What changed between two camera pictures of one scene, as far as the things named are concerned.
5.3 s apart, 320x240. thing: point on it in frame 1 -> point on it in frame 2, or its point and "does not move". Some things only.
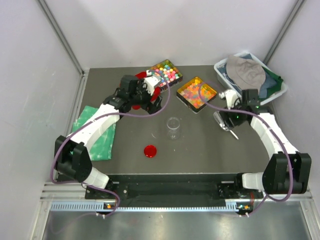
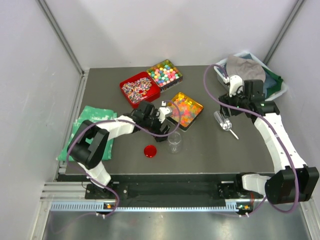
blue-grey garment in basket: [268, 82] does not move
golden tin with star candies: [195, 94] -> [190, 109]
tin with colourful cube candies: [168, 73] does not move
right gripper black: [226, 115] -> [226, 99]
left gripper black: [141, 86] -> [156, 130]
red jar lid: [150, 151] does not move
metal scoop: [220, 121] does not move
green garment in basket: [274, 89] does not move
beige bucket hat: [246, 74] does not move
